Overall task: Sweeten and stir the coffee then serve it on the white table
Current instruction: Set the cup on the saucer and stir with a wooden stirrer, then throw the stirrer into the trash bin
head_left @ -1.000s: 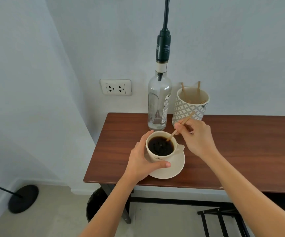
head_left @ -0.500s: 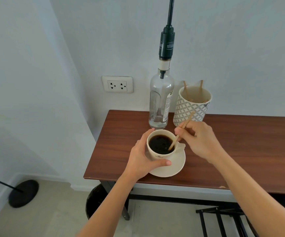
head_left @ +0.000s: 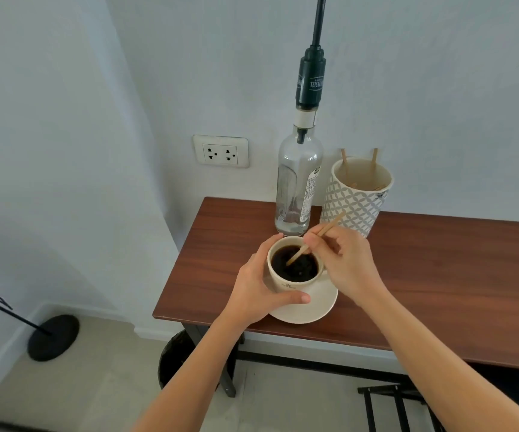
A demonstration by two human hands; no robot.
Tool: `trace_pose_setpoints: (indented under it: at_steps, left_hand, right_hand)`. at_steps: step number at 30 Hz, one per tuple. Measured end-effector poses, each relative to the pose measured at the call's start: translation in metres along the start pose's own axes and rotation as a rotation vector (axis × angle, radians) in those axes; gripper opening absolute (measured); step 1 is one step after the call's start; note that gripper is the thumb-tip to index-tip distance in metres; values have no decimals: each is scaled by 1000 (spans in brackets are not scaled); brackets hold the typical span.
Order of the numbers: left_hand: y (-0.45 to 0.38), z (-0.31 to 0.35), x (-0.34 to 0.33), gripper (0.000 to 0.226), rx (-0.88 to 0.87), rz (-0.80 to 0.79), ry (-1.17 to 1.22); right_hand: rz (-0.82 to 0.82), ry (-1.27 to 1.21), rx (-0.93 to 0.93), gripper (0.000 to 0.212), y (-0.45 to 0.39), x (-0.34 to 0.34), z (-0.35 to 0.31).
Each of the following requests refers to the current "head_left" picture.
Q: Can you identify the person's left hand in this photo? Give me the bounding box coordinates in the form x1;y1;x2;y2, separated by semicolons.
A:
219;232;312;331

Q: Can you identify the person's right hand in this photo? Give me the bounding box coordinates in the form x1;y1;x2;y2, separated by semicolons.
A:
303;224;388;307

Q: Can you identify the white coffee cup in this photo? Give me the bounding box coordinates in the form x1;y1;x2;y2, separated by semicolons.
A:
266;236;330;294

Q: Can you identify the wooden stirrer stick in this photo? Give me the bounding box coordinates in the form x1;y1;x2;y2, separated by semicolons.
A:
285;211;346;267

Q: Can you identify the white saucer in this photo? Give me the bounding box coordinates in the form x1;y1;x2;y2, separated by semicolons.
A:
267;274;339;325

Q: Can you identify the glass syrup bottle with pump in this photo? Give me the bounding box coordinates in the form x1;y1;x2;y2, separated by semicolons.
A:
274;0;328;237

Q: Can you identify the person's left forearm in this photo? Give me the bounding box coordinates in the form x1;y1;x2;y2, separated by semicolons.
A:
131;313;247;432

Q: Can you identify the person's right forearm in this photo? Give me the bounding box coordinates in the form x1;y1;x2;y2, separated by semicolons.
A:
366;285;519;432

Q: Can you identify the patterned white stick holder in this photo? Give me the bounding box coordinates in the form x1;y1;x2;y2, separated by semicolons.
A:
320;157;395;239

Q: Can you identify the brown wooden table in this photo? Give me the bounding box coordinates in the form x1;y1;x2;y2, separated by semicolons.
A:
152;196;519;399

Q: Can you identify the black trash bin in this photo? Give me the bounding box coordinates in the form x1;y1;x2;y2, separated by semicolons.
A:
157;329;197;390

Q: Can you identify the black round stand base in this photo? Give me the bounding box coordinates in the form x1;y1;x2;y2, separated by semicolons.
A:
0;283;81;363

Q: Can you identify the white wall socket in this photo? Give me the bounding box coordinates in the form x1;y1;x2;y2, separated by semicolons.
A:
192;134;250;169

